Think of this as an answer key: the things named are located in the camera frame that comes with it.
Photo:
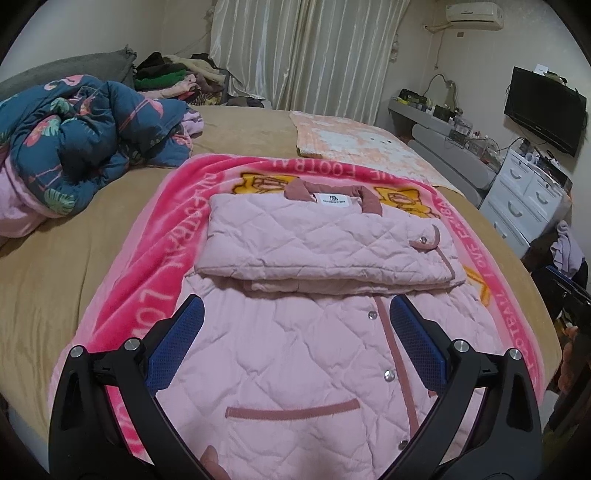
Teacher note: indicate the dark chair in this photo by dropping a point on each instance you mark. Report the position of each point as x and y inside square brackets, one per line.
[538, 251]

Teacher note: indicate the person's right hand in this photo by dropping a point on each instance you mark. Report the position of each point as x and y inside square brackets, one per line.
[569, 360]

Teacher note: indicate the grey padded headboard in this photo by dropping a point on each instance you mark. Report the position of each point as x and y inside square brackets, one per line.
[69, 64]

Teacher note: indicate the pile of clothes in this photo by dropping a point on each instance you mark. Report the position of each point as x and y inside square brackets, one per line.
[161, 78]

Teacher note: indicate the purple garment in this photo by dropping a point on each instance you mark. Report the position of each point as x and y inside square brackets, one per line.
[565, 249]

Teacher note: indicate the pink quilted jacket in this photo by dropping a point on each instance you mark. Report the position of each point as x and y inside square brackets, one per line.
[300, 369]

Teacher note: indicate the clutter of small desk items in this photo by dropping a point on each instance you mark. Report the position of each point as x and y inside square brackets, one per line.
[457, 124]

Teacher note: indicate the blue floral duvet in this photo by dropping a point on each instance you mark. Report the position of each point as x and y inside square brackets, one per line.
[69, 138]

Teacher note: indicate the white air conditioner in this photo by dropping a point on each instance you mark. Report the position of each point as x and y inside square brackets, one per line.
[473, 14]

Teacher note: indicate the pink printed blanket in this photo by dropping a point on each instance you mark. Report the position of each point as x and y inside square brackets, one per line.
[152, 258]

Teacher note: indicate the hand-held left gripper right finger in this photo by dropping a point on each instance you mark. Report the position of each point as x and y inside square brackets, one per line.
[418, 332]

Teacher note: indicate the bed with tan sheet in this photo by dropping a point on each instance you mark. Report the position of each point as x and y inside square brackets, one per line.
[69, 277]

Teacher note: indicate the black television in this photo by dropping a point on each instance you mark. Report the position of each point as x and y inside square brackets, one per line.
[545, 110]

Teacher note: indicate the oval vanity mirror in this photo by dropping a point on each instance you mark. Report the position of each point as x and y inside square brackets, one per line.
[450, 90]

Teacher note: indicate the white drawer chest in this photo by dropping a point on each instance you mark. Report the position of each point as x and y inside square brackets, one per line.
[512, 198]

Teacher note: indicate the person's left hand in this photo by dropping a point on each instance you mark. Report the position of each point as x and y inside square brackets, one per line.
[214, 464]

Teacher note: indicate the peach printed blanket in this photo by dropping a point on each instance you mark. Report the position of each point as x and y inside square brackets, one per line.
[360, 143]

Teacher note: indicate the white curtain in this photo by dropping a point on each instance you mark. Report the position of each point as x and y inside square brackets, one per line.
[314, 55]

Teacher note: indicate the grey vanity desk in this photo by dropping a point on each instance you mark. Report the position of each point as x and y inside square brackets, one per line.
[443, 138]

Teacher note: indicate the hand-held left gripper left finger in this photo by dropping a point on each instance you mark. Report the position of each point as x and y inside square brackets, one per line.
[178, 332]

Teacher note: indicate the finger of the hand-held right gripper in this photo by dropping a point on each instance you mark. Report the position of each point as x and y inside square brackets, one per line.
[570, 288]

